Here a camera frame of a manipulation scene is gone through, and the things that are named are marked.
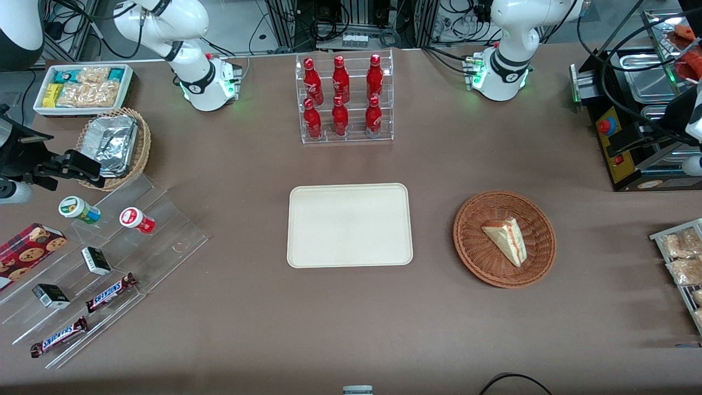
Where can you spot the metal shelf rack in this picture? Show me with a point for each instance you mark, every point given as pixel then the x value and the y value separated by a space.
pixel 658 27

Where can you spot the steel pan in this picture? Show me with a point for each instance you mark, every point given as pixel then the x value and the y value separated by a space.
pixel 650 77

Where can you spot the green lid cup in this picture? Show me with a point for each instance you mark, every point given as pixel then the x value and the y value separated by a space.
pixel 77 208

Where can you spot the red cookie box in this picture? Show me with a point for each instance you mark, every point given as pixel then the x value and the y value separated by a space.
pixel 27 253

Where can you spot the triangular sandwich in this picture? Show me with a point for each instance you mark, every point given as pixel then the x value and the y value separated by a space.
pixel 507 241

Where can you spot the black food warmer machine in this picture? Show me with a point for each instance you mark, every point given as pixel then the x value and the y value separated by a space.
pixel 625 164

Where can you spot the yellow snack packet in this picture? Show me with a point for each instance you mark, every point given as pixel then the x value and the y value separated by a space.
pixel 52 95

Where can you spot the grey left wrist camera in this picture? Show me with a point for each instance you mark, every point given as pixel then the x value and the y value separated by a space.
pixel 694 165

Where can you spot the red lid cup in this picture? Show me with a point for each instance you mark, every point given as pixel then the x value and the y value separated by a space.
pixel 134 219

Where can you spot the clear acrylic bottle rack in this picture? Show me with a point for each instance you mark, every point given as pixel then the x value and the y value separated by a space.
pixel 354 52

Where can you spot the white plastic snack bin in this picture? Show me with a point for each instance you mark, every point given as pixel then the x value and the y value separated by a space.
pixel 38 107

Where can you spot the large clear cracker bag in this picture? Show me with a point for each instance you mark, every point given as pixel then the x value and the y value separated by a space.
pixel 90 94

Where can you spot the clear acrylic stepped display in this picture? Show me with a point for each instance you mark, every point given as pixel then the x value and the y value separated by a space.
pixel 164 241

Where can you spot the small black box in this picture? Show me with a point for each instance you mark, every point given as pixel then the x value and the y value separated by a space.
pixel 96 261
pixel 50 296

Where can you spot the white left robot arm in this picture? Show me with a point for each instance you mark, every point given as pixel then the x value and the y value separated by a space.
pixel 502 74

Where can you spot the tray of packaged pastries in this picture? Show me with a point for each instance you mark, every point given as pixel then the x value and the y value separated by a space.
pixel 683 291

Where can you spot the red soda bottle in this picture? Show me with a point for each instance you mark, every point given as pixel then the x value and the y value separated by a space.
pixel 373 116
pixel 375 78
pixel 340 118
pixel 341 81
pixel 312 122
pixel 312 82

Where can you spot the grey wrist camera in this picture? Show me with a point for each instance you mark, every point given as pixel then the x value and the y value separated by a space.
pixel 694 165
pixel 13 193

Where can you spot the white power strip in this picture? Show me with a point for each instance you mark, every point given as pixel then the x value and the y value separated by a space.
pixel 355 40

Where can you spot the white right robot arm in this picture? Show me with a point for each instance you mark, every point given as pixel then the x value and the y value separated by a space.
pixel 203 82

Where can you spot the small clear cracker bag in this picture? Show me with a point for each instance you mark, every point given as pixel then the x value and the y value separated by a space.
pixel 93 74

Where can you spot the brown round wicker basket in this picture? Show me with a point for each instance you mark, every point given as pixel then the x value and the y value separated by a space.
pixel 482 258

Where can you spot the aluminium foil tray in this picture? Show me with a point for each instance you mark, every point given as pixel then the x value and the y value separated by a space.
pixel 112 144

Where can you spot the clear snack bag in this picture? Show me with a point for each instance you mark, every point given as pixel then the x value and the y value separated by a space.
pixel 698 318
pixel 685 271
pixel 680 244
pixel 697 297

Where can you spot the Snickers bar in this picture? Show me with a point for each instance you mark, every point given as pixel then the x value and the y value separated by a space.
pixel 59 336
pixel 109 293

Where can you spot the light wicker basket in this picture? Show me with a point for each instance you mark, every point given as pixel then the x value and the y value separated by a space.
pixel 143 142

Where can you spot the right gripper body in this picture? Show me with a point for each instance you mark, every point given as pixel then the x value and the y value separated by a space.
pixel 19 154

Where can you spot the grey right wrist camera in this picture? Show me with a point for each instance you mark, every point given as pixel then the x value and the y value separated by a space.
pixel 13 193

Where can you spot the cream rectangular tray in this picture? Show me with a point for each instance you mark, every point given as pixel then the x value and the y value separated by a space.
pixel 349 225

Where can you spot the teal snack packet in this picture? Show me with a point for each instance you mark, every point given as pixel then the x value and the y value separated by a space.
pixel 66 75
pixel 117 74

